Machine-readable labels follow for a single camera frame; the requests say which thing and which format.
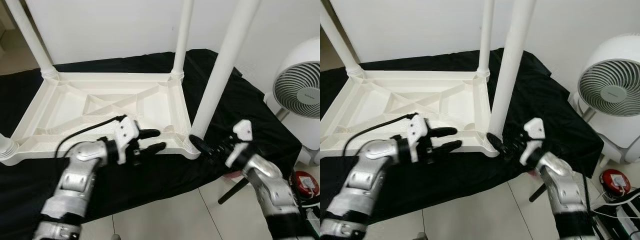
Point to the black table leg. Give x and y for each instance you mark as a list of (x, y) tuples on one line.
[(537, 192), (232, 191)]

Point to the white round floor fan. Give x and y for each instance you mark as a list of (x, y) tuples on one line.
[(607, 85), (297, 87)]

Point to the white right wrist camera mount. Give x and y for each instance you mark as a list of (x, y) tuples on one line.
[(242, 132), (534, 130)]

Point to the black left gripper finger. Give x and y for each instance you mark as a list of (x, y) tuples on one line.
[(444, 132), (448, 146), (154, 148), (149, 134)]

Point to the red round device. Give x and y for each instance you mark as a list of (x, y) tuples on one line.
[(306, 184), (616, 182)]

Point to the pink plastic object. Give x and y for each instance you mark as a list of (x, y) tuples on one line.
[(234, 174)]

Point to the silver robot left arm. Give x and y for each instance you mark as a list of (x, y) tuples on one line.
[(365, 180), (75, 185)]

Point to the white plastic table top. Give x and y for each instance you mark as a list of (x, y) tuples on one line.
[(380, 105), (75, 105)]

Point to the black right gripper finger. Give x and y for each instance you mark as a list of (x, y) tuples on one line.
[(496, 142), (200, 145)]

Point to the black storage case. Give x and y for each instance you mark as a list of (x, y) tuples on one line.
[(311, 222), (622, 217)]

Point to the black table cloth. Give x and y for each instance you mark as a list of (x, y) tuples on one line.
[(240, 110), (545, 110)]

